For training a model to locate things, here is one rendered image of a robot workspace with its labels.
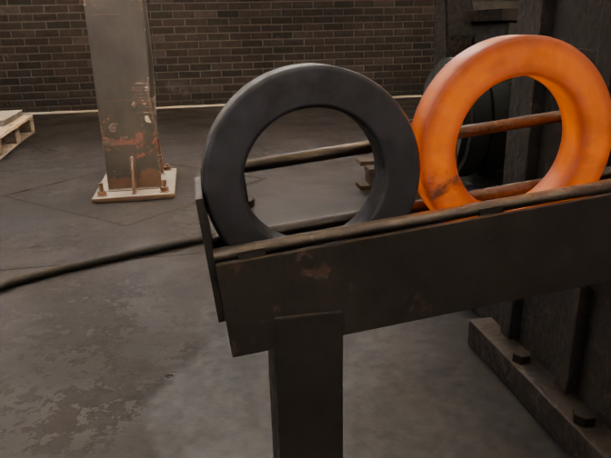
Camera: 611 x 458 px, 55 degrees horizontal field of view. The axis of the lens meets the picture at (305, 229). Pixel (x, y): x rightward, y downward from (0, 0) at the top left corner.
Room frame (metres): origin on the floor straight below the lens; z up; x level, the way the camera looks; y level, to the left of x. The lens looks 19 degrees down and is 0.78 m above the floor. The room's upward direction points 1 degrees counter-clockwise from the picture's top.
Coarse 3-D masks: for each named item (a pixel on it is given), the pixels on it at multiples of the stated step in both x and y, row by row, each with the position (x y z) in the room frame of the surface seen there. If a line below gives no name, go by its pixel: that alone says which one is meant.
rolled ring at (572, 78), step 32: (448, 64) 0.53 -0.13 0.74; (480, 64) 0.50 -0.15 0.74; (512, 64) 0.51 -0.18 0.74; (544, 64) 0.51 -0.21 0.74; (576, 64) 0.52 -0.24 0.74; (448, 96) 0.50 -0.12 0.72; (576, 96) 0.52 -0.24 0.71; (608, 96) 0.53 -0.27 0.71; (416, 128) 0.51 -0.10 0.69; (448, 128) 0.50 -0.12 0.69; (576, 128) 0.53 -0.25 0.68; (608, 128) 0.53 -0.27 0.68; (448, 160) 0.50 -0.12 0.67; (576, 160) 0.52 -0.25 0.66; (448, 192) 0.50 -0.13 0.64
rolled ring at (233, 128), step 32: (320, 64) 0.49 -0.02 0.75; (256, 96) 0.47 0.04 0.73; (288, 96) 0.47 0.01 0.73; (320, 96) 0.48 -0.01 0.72; (352, 96) 0.48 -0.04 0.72; (384, 96) 0.49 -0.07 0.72; (224, 128) 0.46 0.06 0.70; (256, 128) 0.47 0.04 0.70; (384, 128) 0.49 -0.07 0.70; (224, 160) 0.46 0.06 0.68; (384, 160) 0.49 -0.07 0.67; (416, 160) 0.49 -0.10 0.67; (224, 192) 0.46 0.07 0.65; (384, 192) 0.49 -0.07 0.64; (416, 192) 0.49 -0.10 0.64; (224, 224) 0.46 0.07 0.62; (256, 224) 0.47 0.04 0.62
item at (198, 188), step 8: (200, 184) 0.48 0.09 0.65; (200, 192) 0.46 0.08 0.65; (200, 200) 0.44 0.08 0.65; (200, 208) 0.44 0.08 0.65; (200, 216) 0.44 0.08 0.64; (200, 224) 0.44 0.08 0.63; (208, 224) 0.47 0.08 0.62; (208, 232) 0.44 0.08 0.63; (208, 240) 0.44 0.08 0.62; (208, 248) 0.44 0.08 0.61; (208, 256) 0.44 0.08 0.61; (208, 264) 0.44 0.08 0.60; (216, 280) 0.44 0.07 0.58; (216, 288) 0.44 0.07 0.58; (216, 296) 0.44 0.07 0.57; (216, 304) 0.44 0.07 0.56; (216, 312) 0.44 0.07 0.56; (224, 320) 0.44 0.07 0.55
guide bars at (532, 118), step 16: (464, 128) 0.57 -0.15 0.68; (480, 128) 0.57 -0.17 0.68; (496, 128) 0.57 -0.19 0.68; (512, 128) 0.57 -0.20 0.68; (352, 144) 0.55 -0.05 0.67; (368, 144) 0.55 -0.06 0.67; (256, 160) 0.53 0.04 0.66; (272, 160) 0.53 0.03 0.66; (288, 160) 0.53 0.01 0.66; (304, 160) 0.54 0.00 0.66; (320, 160) 0.54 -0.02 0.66; (608, 176) 0.57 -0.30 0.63; (480, 192) 0.55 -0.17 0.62; (496, 192) 0.55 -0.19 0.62; (512, 192) 0.55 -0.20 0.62; (416, 208) 0.53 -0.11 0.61; (288, 224) 0.51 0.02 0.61; (304, 224) 0.52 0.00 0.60; (320, 224) 0.52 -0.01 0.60; (336, 224) 0.52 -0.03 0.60
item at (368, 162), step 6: (360, 162) 2.87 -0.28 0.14; (366, 162) 2.87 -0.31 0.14; (372, 162) 2.87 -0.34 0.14; (366, 168) 2.74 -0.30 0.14; (372, 168) 2.71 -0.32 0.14; (366, 174) 2.93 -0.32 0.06; (372, 174) 2.83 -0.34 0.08; (366, 180) 2.93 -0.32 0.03; (372, 180) 2.83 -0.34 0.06; (360, 186) 2.86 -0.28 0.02; (366, 186) 2.86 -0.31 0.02
